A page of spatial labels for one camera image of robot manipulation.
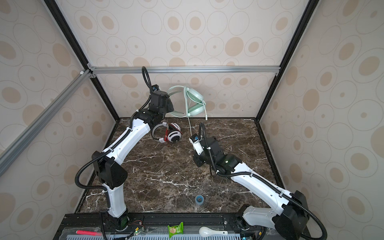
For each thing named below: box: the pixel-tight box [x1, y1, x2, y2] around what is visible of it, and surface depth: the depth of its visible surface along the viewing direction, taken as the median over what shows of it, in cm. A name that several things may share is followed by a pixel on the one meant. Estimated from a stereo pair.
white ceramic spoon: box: [199, 226, 229, 237], surface depth 72 cm
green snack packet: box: [167, 221, 184, 239], surface depth 72 cm
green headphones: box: [167, 85, 206, 118], surface depth 79 cm
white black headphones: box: [151, 121, 182, 143], surface depth 105 cm
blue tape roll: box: [195, 194, 205, 206], surface depth 82 cm
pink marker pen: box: [76, 230, 103, 236], surface depth 72 cm
